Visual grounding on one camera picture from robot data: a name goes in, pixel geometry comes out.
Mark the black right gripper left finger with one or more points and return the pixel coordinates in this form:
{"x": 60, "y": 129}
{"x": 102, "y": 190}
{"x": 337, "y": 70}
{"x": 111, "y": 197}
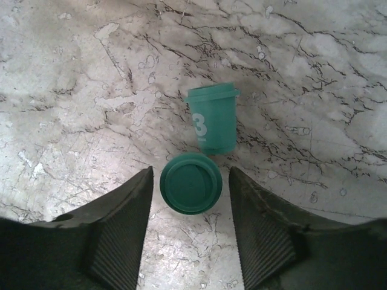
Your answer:
{"x": 96, "y": 246}

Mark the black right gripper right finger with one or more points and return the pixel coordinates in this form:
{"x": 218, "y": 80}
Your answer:
{"x": 282, "y": 246}

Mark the teal coffee capsule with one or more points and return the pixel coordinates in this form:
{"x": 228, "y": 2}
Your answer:
{"x": 191, "y": 183}
{"x": 213, "y": 111}

